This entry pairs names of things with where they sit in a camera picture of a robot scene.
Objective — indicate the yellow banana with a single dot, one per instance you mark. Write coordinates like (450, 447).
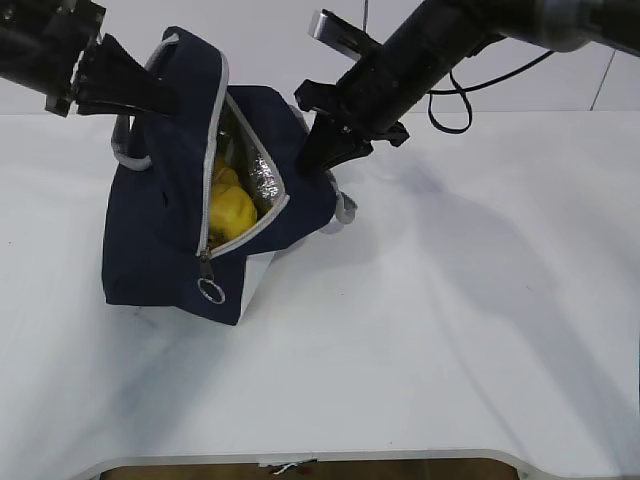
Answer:
(223, 175)

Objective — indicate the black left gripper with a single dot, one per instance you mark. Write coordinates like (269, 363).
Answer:
(41, 43)

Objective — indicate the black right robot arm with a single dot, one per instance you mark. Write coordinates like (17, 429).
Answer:
(438, 35)

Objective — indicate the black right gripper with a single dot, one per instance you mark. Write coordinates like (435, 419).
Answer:
(365, 101)

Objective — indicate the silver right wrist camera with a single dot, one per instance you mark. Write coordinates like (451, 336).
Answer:
(340, 35)

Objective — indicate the yellow lemon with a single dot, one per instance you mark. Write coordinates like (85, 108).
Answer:
(232, 213)

